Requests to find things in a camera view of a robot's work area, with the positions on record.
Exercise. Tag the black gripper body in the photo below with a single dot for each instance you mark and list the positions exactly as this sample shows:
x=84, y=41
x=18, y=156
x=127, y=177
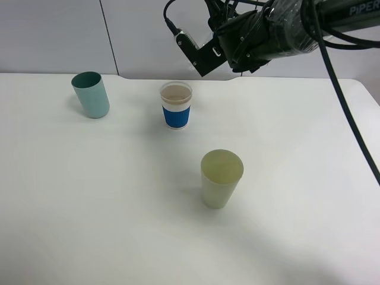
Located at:
x=236, y=40

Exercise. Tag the paper cup with blue sleeve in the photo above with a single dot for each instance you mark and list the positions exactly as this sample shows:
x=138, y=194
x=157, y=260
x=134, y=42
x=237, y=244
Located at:
x=176, y=103

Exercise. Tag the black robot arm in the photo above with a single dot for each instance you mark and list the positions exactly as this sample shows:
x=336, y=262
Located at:
x=277, y=29

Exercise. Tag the pale green plastic cup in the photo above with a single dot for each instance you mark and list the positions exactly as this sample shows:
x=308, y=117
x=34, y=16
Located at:
x=221, y=171

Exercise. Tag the teal plastic cup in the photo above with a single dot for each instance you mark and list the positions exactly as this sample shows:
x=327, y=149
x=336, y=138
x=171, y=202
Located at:
x=91, y=93

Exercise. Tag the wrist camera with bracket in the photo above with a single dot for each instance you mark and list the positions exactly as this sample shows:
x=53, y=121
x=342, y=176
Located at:
x=204, y=59

